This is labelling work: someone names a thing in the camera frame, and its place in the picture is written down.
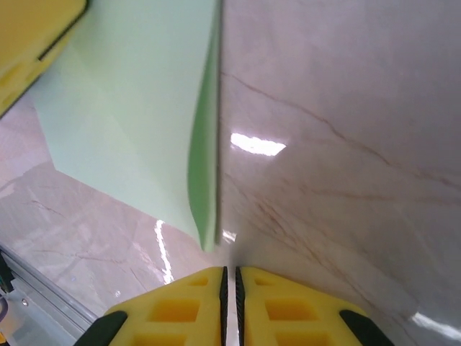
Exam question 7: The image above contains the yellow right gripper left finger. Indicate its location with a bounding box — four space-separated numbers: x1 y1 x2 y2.
73 265 230 346

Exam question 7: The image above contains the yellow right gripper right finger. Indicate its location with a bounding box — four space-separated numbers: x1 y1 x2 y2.
234 265 397 346

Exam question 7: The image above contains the light green paper sheet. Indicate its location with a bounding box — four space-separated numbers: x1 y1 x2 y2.
31 0 225 253

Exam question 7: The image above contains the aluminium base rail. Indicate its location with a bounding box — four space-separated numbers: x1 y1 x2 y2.
0 244 104 346

